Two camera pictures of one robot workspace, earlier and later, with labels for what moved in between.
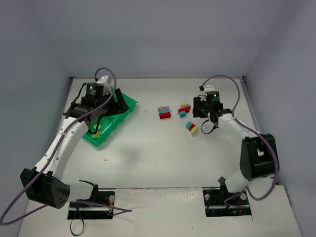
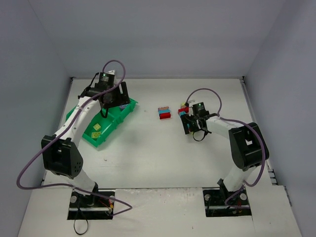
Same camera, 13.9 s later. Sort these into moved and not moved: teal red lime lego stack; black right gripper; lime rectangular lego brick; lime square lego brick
Moved: black right gripper
Not moved: lime square lego brick; teal red lime lego stack; lime rectangular lego brick
